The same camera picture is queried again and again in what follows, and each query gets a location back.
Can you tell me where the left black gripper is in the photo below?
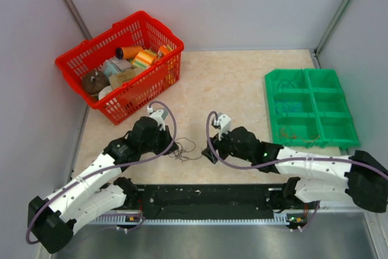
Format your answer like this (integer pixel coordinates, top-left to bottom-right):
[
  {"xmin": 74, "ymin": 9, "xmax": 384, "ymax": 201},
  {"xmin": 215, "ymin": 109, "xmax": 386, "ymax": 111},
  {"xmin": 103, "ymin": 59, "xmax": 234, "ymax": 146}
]
[{"xmin": 141, "ymin": 125, "xmax": 178, "ymax": 155}]

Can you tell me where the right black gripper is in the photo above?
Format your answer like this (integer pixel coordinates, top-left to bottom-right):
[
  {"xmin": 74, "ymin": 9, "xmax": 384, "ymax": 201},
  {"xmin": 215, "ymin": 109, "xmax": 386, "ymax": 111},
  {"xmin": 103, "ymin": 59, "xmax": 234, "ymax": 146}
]
[{"xmin": 202, "ymin": 125, "xmax": 253, "ymax": 163}]

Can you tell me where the thin red wire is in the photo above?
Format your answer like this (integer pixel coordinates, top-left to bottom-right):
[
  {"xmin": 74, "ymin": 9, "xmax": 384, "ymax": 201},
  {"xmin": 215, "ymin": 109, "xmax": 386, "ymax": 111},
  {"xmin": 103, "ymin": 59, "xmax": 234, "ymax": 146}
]
[{"xmin": 274, "ymin": 127, "xmax": 324, "ymax": 147}]

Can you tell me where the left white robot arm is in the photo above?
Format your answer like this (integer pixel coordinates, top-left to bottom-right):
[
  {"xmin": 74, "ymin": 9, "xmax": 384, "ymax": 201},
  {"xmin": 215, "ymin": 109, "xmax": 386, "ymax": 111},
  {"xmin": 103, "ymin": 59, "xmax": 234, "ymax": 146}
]
[{"xmin": 27, "ymin": 109, "xmax": 177, "ymax": 254}]

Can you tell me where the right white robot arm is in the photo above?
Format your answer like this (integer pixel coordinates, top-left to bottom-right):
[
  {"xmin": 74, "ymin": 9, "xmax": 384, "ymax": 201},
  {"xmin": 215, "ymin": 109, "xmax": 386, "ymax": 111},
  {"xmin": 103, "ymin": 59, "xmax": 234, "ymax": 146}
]
[{"xmin": 202, "ymin": 127, "xmax": 387, "ymax": 213}]

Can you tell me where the white round lid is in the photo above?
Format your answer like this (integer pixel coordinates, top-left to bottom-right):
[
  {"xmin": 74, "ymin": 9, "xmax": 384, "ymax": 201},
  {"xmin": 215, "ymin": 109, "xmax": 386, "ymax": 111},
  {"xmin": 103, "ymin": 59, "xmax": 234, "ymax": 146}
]
[{"xmin": 98, "ymin": 86, "xmax": 113, "ymax": 100}]

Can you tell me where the brown cardboard box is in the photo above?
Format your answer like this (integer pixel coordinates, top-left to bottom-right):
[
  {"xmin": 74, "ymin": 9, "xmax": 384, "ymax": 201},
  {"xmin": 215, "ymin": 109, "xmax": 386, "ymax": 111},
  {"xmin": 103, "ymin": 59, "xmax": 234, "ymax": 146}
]
[{"xmin": 109, "ymin": 67, "xmax": 144, "ymax": 90}]

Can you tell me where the brown round bun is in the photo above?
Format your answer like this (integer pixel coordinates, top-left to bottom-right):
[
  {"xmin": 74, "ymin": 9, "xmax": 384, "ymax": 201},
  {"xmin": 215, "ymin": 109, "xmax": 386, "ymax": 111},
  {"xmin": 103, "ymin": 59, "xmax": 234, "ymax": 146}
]
[{"xmin": 81, "ymin": 69, "xmax": 110, "ymax": 95}]

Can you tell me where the yellow striped sponge pack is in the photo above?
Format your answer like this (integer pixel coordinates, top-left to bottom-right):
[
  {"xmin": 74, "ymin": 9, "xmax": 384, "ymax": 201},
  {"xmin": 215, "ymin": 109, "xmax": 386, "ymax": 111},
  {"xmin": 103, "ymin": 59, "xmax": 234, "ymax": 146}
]
[{"xmin": 132, "ymin": 49, "xmax": 158, "ymax": 69}]

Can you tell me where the pale blue box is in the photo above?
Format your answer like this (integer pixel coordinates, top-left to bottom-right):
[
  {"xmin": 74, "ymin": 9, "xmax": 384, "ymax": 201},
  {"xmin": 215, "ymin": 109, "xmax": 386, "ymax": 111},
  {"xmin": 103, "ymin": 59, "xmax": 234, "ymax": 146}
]
[{"xmin": 101, "ymin": 57, "xmax": 134, "ymax": 77}]

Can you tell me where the orange snack packet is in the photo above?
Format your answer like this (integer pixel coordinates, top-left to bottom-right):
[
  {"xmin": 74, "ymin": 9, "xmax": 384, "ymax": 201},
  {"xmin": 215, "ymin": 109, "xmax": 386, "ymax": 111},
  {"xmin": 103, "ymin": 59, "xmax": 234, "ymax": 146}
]
[{"xmin": 157, "ymin": 45, "xmax": 173, "ymax": 59}]

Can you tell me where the red plastic shopping basket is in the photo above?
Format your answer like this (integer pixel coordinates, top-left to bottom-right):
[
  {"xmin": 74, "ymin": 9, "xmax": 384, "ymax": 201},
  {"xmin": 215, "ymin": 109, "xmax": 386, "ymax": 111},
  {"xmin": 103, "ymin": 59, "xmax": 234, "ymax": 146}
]
[{"xmin": 55, "ymin": 11, "xmax": 184, "ymax": 125}]

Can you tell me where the green compartment tray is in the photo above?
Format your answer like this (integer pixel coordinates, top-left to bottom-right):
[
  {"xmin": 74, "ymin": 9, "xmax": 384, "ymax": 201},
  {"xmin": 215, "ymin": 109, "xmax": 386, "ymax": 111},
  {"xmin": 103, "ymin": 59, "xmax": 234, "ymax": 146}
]
[{"xmin": 264, "ymin": 69, "xmax": 360, "ymax": 149}]

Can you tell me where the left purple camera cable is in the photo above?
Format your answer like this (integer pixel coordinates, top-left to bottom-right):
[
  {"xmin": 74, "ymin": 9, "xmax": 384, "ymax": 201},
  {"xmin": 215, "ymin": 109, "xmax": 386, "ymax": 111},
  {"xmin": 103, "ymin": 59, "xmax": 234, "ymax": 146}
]
[{"xmin": 25, "ymin": 101, "xmax": 178, "ymax": 245}]

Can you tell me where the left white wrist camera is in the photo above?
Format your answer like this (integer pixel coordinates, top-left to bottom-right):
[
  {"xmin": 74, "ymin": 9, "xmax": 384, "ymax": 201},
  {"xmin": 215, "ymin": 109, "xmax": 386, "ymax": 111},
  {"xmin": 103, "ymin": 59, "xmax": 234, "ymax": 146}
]
[{"xmin": 147, "ymin": 106, "xmax": 169, "ymax": 131}]

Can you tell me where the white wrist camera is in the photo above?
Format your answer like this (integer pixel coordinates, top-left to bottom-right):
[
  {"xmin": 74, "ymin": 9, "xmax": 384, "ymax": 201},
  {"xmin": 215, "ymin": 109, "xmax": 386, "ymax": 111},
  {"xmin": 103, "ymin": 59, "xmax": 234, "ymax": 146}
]
[
  {"xmin": 212, "ymin": 112, "xmax": 232, "ymax": 141},
  {"xmin": 147, "ymin": 106, "xmax": 169, "ymax": 131}
]

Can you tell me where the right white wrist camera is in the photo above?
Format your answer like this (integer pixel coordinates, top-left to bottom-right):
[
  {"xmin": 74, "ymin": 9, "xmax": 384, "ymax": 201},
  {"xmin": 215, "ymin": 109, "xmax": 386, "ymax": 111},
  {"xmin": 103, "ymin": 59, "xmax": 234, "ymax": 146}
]
[{"xmin": 212, "ymin": 112, "xmax": 232, "ymax": 141}]

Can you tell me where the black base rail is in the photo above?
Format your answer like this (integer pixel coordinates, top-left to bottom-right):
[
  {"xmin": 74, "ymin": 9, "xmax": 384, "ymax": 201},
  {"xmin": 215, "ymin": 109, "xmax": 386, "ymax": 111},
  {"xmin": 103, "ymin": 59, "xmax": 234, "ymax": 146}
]
[{"xmin": 119, "ymin": 184, "xmax": 305, "ymax": 220}]

